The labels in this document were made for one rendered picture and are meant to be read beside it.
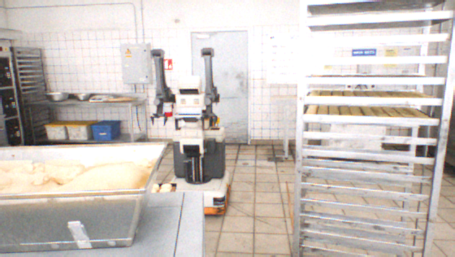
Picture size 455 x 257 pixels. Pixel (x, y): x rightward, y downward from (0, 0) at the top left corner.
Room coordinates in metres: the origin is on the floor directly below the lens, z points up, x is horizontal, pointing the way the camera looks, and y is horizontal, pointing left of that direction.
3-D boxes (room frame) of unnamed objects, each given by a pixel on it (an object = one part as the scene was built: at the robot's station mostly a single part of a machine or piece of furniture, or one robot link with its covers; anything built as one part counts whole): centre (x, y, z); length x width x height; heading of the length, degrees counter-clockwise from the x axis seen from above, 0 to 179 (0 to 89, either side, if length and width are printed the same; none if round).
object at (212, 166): (3.19, 0.29, 0.59); 0.55 x 0.34 x 0.83; 84
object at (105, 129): (5.34, 2.13, 0.36); 0.47 x 0.38 x 0.26; 176
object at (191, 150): (2.93, 0.26, 0.68); 0.28 x 0.27 x 0.25; 84
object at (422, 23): (1.60, -0.74, 1.68); 0.60 x 0.40 x 0.02; 71
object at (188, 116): (2.81, 0.33, 0.99); 0.28 x 0.16 x 0.22; 84
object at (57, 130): (5.43, 2.97, 0.36); 0.47 x 0.39 x 0.26; 172
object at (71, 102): (5.37, 2.42, 0.49); 1.90 x 0.72 x 0.98; 84
